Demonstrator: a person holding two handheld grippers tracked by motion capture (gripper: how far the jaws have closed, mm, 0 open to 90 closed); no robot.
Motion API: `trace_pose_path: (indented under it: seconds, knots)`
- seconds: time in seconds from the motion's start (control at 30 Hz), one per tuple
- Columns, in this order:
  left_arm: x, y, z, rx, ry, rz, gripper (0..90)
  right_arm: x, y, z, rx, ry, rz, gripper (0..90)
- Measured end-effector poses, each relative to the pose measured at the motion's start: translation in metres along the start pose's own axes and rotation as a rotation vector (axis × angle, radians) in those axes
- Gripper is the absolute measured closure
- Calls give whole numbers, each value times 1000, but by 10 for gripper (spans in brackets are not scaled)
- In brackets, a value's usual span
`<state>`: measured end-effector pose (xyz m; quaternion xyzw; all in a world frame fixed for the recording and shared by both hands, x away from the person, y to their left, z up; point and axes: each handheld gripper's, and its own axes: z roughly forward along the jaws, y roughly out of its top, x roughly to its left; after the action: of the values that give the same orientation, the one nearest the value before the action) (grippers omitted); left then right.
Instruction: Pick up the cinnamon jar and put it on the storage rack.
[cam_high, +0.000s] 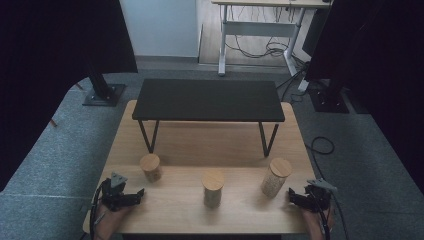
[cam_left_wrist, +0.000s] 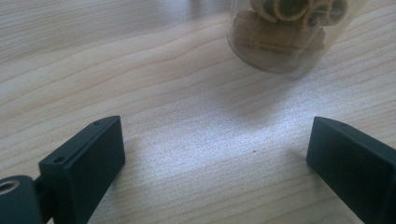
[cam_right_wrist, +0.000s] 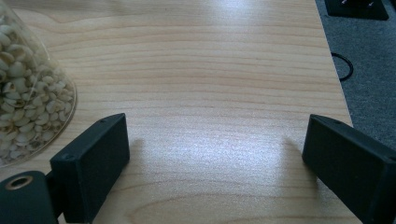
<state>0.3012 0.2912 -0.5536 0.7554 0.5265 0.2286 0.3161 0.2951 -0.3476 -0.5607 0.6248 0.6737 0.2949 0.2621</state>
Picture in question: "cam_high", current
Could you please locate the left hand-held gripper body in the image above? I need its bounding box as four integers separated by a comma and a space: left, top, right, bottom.
99, 172, 132, 212

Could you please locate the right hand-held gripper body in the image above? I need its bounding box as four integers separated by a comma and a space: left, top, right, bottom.
301, 178, 338, 215

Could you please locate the jar with pale grains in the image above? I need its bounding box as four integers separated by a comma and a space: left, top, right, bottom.
260, 157, 293, 199

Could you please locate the short jar with brown contents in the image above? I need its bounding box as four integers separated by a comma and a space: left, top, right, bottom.
139, 153, 163, 184

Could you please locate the black shelf with metal legs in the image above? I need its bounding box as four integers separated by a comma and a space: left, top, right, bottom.
131, 78, 286, 158

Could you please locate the person's right hand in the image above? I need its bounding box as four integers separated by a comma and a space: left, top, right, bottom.
301, 207, 335, 235

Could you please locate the person's left hand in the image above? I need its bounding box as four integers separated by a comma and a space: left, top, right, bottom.
94, 204, 134, 236

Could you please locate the black stand with square base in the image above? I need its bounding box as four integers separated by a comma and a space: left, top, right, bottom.
82, 63, 128, 108
308, 78, 350, 114

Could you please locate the black flat panel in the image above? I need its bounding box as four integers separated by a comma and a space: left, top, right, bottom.
301, 6, 332, 58

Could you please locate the left hand-held gripper cable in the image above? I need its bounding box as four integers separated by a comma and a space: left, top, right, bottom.
89, 179, 112, 240

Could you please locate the black cable with loop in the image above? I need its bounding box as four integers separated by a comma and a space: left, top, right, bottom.
304, 135, 350, 240

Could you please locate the tangle of black cables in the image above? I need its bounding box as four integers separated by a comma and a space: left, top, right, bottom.
224, 4, 313, 103

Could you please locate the white desk frame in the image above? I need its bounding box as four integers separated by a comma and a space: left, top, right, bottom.
210, 0, 334, 93

